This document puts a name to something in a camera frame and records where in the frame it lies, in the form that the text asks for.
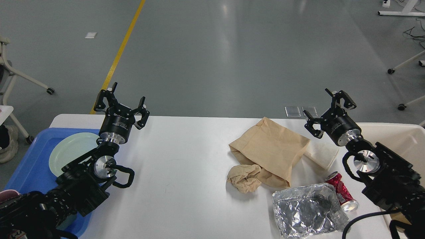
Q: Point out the white rolling chair right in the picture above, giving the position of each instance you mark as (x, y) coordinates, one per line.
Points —
(403, 106)

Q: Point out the brown paper bag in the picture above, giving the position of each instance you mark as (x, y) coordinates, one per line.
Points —
(274, 148)

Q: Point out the crumpled aluminium foil tray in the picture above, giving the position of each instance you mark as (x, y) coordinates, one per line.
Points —
(308, 210)

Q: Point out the white rolling chair left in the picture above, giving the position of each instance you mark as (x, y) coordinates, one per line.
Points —
(14, 72)

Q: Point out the pink mug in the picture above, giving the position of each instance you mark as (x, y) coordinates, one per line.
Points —
(8, 194)

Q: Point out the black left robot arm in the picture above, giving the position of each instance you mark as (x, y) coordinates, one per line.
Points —
(106, 167)

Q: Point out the light green plate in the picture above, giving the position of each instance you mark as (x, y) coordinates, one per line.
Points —
(69, 149)

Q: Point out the blue plastic tray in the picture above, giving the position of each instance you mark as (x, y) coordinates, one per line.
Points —
(30, 169)

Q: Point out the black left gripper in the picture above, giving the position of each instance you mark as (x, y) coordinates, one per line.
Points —
(115, 127)

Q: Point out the brown paper ball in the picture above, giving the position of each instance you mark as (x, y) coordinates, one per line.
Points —
(244, 178)

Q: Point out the white paper cup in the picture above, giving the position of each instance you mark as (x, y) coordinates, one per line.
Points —
(323, 154)

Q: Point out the red snack wrapper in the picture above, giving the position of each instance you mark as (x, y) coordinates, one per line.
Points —
(346, 201)

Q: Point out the white sack on floor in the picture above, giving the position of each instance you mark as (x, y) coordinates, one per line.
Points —
(8, 142)

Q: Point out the dark green mug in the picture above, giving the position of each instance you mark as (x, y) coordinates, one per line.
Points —
(67, 222)

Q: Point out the white rolling chair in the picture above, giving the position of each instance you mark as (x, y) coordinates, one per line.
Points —
(403, 106)
(14, 72)

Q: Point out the small clear floor plate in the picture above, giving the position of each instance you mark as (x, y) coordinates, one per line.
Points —
(292, 111)

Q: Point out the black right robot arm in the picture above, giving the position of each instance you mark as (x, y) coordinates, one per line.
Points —
(390, 181)

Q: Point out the white table base far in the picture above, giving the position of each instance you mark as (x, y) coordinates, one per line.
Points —
(402, 8)

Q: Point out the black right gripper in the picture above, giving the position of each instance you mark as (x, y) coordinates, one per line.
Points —
(342, 127)

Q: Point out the beige plastic bin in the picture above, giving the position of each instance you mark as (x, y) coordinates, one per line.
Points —
(407, 140)

